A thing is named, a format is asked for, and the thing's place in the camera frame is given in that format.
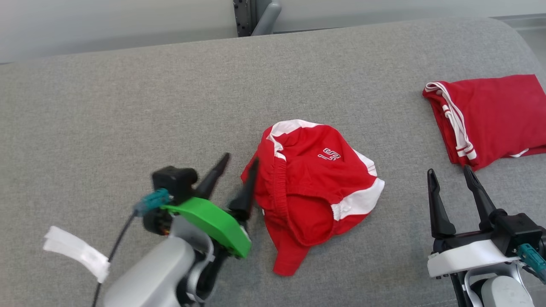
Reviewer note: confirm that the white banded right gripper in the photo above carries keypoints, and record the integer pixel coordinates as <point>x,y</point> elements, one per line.
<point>465,258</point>

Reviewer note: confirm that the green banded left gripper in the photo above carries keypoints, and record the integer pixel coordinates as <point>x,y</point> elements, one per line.
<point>213,221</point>

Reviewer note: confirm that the red shorts white stripes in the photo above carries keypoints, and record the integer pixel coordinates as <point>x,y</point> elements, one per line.
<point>311,183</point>

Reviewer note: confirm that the red Bulls 23 jersey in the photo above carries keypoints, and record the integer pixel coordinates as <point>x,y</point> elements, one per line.
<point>499,115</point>

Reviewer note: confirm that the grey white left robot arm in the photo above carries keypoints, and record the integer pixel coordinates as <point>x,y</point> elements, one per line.
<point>158,273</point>

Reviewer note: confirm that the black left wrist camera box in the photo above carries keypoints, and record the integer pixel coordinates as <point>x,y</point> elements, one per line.
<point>172,181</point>

